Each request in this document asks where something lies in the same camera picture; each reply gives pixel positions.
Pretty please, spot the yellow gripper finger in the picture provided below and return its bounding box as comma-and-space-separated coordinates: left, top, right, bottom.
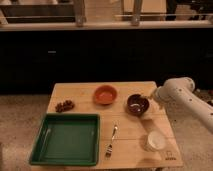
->
140, 108, 154, 120

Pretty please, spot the dark brown bowl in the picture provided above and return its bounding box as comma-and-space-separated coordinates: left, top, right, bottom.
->
126, 94, 149, 116

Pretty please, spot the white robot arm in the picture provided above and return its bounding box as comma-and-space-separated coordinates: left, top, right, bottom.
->
146, 77, 213, 134

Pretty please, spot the green plastic tray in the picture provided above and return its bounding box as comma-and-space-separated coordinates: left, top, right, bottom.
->
29, 114, 100, 166

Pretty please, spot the wooden table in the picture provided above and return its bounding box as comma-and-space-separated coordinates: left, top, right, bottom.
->
30, 81, 184, 171

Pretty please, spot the white plastic cup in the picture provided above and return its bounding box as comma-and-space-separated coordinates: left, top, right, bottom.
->
145, 131, 166, 152

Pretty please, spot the orange bowl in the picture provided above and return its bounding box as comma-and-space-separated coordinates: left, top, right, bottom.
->
93, 85, 117, 105

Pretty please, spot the silver fork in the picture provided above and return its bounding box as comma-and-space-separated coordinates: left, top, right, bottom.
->
105, 125, 118, 157

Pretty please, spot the bunch of dark grapes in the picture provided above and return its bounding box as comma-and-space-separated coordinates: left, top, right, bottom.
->
55, 100, 75, 113

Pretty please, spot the black cabinet front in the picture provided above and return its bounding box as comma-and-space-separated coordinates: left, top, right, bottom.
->
0, 29, 213, 94

